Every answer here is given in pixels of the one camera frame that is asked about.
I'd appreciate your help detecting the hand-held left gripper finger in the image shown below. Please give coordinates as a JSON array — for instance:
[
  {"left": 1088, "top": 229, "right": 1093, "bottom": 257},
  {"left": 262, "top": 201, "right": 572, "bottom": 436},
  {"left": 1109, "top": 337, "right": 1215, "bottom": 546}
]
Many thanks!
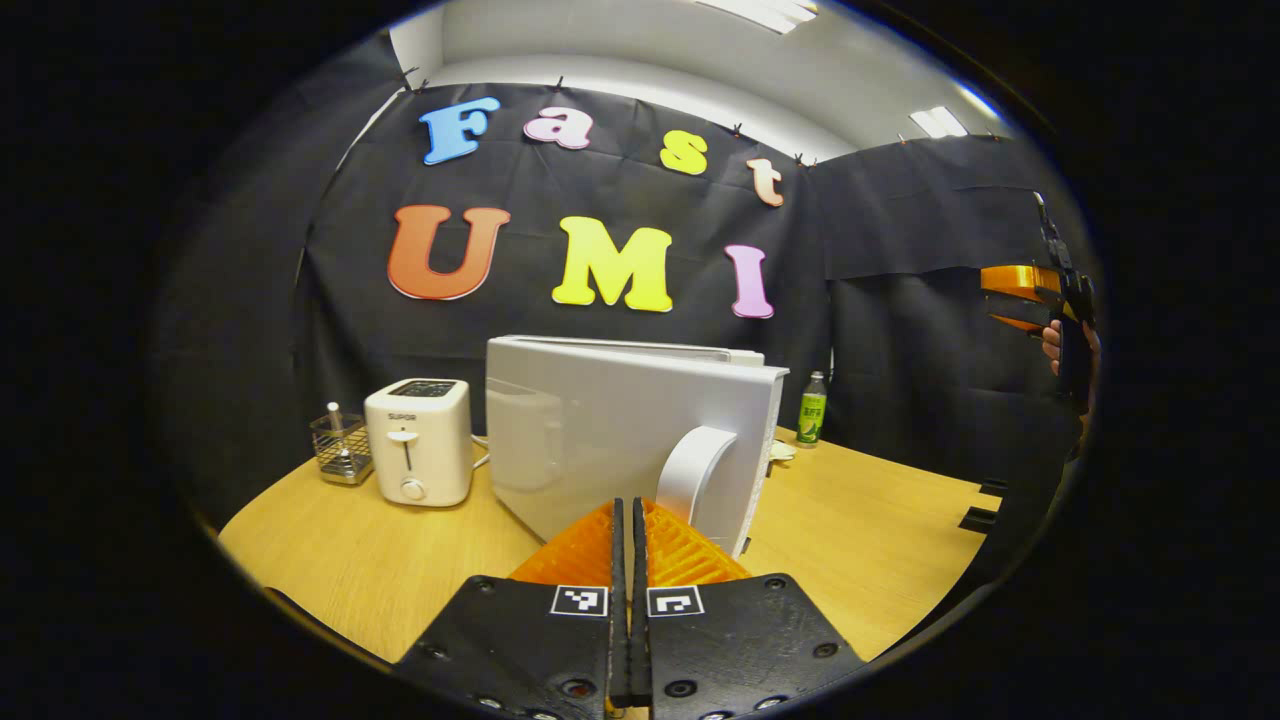
[
  {"left": 632, "top": 497, "right": 867, "bottom": 715},
  {"left": 395, "top": 497, "right": 629, "bottom": 717}
]

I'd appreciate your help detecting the white toaster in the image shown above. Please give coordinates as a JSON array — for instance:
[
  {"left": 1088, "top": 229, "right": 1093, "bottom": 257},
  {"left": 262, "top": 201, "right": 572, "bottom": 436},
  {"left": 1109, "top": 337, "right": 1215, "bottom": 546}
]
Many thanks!
[{"left": 363, "top": 377, "right": 474, "bottom": 509}]

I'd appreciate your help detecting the wire mesh utensil basket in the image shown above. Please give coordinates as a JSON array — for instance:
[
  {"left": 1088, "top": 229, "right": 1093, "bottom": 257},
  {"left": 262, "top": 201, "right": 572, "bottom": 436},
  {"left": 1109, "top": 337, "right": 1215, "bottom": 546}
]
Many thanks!
[{"left": 309, "top": 412, "right": 375, "bottom": 487}]

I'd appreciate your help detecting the small ceiling light panel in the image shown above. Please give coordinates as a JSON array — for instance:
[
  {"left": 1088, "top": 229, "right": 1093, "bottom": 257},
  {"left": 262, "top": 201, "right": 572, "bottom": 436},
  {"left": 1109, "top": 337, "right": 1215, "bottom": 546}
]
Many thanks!
[{"left": 909, "top": 104, "right": 970, "bottom": 140}]

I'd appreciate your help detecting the green label drink bottle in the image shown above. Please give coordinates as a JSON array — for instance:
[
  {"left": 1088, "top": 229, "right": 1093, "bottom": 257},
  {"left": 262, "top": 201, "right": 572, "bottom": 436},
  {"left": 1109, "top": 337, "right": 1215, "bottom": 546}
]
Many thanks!
[{"left": 796, "top": 371, "right": 830, "bottom": 449}]

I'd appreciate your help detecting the large ceiling light panel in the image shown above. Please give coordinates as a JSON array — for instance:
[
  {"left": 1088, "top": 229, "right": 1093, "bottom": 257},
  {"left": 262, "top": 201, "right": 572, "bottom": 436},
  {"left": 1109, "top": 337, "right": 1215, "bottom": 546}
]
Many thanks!
[{"left": 698, "top": 0, "right": 818, "bottom": 35}]

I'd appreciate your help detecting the white microwave oven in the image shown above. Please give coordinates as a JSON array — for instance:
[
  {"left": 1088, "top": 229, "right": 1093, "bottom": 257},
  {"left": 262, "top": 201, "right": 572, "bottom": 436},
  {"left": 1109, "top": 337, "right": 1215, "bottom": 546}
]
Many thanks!
[{"left": 485, "top": 334, "right": 791, "bottom": 560}]

